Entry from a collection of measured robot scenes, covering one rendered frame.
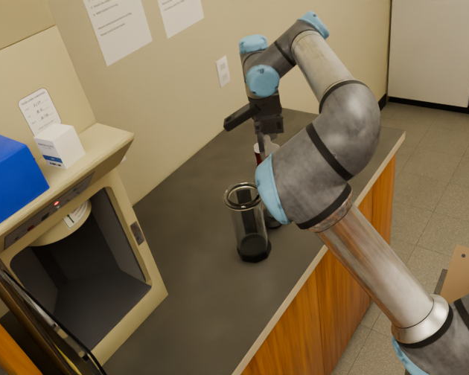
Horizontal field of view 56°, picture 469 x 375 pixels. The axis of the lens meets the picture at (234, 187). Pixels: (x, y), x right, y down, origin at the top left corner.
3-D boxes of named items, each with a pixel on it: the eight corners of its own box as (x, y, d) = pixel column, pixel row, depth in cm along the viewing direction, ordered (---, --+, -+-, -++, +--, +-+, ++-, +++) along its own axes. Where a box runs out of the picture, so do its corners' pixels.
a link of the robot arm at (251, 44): (238, 47, 107) (235, 36, 114) (245, 88, 114) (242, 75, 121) (270, 41, 107) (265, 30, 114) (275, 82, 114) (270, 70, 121)
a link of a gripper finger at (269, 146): (282, 164, 128) (278, 135, 124) (261, 167, 129) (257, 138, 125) (281, 160, 131) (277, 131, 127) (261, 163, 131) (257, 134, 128)
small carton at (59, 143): (48, 165, 80) (33, 137, 77) (67, 149, 84) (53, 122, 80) (66, 169, 78) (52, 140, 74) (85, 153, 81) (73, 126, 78)
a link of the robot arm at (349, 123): (386, 100, 62) (301, -4, 100) (324, 148, 66) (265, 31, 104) (422, 146, 69) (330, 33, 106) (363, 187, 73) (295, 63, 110)
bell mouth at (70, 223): (-2, 231, 100) (-14, 213, 97) (62, 185, 110) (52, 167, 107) (42, 257, 90) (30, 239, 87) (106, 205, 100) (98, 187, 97)
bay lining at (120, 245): (23, 318, 118) (-51, 222, 96) (97, 254, 133) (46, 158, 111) (78, 361, 104) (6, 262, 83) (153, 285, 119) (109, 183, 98)
